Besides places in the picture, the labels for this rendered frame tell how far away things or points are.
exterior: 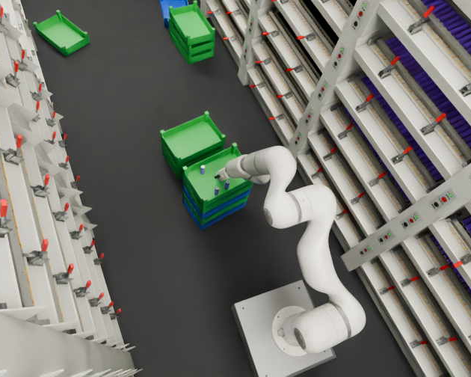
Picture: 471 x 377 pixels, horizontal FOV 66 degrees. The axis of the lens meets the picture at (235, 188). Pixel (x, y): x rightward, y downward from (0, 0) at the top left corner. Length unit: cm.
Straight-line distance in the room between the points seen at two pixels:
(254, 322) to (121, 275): 77
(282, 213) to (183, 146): 113
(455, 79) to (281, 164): 59
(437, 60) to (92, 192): 174
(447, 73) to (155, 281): 153
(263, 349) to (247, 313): 15
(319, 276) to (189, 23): 205
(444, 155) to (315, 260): 59
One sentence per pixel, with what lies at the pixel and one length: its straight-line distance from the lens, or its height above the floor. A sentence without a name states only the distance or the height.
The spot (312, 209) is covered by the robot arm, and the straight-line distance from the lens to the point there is 109.
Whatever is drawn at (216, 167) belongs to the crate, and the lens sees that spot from 182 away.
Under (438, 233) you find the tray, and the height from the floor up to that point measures 75.
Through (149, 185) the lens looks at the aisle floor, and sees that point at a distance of 214.
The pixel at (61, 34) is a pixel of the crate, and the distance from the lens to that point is 296.
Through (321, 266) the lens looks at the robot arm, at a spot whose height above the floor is 88.
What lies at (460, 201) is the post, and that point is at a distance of 140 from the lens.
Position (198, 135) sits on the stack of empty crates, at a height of 16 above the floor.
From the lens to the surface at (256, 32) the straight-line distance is 231.
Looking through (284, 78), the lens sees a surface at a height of 38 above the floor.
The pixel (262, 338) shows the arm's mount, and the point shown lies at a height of 38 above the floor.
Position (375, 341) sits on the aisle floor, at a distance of 214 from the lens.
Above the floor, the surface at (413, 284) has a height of 37.
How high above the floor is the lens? 190
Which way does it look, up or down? 63 degrees down
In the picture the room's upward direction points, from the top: 16 degrees clockwise
